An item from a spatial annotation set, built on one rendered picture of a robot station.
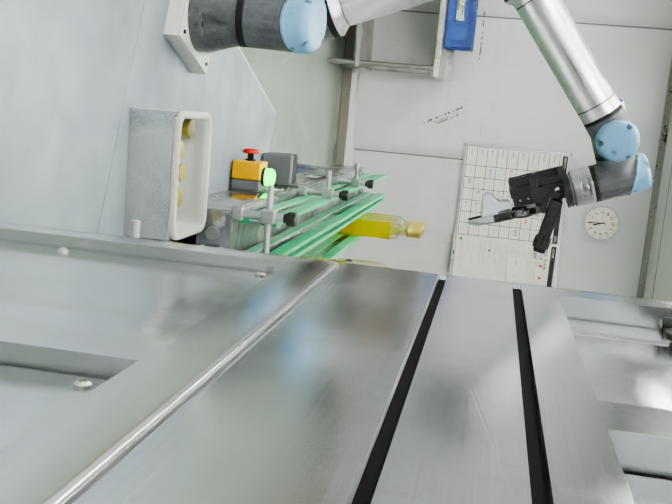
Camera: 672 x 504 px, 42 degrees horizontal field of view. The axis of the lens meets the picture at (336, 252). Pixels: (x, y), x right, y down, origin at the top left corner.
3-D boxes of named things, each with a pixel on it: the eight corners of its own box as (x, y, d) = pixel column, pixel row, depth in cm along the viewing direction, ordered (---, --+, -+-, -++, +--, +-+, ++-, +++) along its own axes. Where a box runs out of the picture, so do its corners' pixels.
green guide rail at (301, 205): (237, 222, 172) (276, 227, 171) (237, 217, 172) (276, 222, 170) (366, 175, 342) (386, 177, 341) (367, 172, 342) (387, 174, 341)
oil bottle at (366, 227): (332, 233, 283) (418, 243, 279) (334, 216, 283) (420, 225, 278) (335, 231, 289) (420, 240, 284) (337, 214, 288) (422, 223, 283)
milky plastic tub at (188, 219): (125, 236, 152) (173, 242, 150) (132, 106, 148) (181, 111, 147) (162, 225, 169) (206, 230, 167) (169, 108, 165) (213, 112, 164)
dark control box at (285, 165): (258, 181, 236) (289, 185, 235) (261, 152, 235) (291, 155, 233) (266, 180, 244) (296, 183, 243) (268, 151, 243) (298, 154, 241)
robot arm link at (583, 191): (594, 201, 179) (598, 204, 171) (571, 206, 180) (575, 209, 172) (585, 165, 178) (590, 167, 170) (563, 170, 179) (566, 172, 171)
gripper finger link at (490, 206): (461, 200, 177) (505, 188, 177) (468, 228, 178) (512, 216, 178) (464, 200, 174) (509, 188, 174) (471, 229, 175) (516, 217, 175)
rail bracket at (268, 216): (227, 268, 169) (290, 276, 167) (233, 182, 166) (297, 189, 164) (231, 266, 172) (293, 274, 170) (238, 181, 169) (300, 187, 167)
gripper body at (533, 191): (504, 178, 181) (563, 164, 179) (514, 218, 182) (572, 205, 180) (505, 181, 174) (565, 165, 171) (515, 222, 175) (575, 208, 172)
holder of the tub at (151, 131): (122, 266, 153) (164, 271, 151) (130, 107, 148) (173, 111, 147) (159, 252, 169) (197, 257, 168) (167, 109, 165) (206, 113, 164)
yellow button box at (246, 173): (228, 188, 209) (258, 192, 208) (230, 157, 208) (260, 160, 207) (236, 186, 216) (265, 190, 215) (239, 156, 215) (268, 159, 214)
